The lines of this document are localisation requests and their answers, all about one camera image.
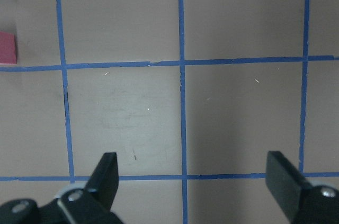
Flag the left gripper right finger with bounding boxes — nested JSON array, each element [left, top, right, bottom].
[[265, 151, 338, 223]]

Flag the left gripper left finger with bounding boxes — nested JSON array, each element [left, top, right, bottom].
[[57, 153, 122, 223]]

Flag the pink foam block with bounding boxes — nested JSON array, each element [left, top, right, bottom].
[[0, 32, 17, 65]]

